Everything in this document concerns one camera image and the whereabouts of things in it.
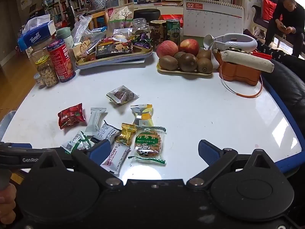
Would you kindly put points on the white and blue small box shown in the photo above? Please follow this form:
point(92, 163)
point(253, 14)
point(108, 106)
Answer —
point(99, 30)

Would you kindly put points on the green and white snack packet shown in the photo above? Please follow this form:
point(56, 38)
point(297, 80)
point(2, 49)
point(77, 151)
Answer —
point(75, 143)

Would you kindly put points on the cream paper snack packet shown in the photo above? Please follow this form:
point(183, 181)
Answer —
point(82, 48)

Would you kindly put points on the gold fruit tray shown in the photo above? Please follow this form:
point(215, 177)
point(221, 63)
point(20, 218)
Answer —
point(183, 74)

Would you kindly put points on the black cracker box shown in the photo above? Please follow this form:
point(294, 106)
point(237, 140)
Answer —
point(112, 50)

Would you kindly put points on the clear green cookie packet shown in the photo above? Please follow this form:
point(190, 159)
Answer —
point(147, 145)

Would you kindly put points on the brown printed jar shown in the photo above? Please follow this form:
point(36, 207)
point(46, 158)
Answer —
point(157, 34)

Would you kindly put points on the small grey jar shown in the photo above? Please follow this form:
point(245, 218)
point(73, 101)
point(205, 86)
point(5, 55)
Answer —
point(38, 78)

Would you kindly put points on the glass peanut jar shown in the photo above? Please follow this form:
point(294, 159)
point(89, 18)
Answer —
point(47, 72)

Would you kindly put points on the plain white snack packet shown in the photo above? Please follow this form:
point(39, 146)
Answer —
point(94, 120)

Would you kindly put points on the green drink can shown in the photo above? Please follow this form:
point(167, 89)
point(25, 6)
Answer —
point(172, 32)

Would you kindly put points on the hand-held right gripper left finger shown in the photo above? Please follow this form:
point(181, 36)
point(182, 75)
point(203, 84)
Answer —
point(100, 150)

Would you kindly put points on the clear dried fruit packet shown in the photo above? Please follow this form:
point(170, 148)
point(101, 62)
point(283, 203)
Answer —
point(121, 95)

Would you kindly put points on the pale green cup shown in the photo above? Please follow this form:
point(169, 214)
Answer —
point(64, 35)

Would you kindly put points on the white snack bar packet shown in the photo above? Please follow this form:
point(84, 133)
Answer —
point(115, 157)

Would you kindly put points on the gold tray with snacks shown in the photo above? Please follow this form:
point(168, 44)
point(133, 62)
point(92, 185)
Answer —
point(143, 50)

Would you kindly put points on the white neck massager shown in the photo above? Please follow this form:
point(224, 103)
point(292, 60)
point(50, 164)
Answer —
point(236, 41)

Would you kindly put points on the blue tissue box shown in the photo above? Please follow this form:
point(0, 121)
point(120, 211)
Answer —
point(33, 39)

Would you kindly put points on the orange case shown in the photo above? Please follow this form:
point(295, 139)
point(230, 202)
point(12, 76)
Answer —
point(238, 72)

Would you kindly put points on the black leather chair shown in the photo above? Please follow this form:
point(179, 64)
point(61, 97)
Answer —
point(288, 88)

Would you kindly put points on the person's left hand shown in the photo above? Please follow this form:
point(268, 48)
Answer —
point(6, 202)

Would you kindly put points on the yellow and silver snack packet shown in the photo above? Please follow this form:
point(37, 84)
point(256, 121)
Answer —
point(141, 114)

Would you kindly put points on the red snack packet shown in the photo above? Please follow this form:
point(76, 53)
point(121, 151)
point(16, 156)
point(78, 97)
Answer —
point(71, 115)

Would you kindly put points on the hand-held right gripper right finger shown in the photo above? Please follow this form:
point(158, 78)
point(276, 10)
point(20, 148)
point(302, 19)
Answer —
point(209, 151)

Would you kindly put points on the tree print snack bag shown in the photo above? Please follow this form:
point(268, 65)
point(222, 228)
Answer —
point(120, 16)

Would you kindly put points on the empty glass jar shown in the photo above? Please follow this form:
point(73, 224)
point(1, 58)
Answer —
point(140, 26)

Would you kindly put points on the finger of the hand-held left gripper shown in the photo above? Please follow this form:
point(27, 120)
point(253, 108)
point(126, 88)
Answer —
point(22, 145)

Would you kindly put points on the gold foil candy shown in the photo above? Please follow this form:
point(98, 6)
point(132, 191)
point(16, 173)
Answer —
point(125, 133)

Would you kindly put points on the white desk calendar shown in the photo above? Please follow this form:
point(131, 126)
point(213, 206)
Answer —
point(212, 21)

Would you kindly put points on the bookshelf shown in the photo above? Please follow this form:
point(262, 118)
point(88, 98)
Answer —
point(59, 9)

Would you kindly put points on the red apple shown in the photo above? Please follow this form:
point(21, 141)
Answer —
point(166, 49)
point(189, 46)

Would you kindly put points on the brown kiwi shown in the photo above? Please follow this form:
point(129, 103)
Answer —
point(168, 62)
point(203, 54)
point(188, 62)
point(180, 55)
point(204, 65)

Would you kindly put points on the red biscuit canister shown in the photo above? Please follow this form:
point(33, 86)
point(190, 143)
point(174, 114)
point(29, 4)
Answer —
point(60, 62)

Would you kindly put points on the red cushion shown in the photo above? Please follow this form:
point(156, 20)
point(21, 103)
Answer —
point(268, 7)

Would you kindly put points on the pile of purple foil candies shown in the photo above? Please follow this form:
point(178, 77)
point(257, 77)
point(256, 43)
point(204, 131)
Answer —
point(141, 40)

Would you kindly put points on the clear plastic bag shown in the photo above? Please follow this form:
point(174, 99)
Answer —
point(81, 28)

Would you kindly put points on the grey and white snack packet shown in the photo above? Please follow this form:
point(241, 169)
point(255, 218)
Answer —
point(107, 132)

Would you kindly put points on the cream canvas pouch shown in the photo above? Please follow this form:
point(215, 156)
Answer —
point(250, 62)

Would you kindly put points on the blue table edge guard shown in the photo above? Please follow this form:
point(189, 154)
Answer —
point(286, 164)

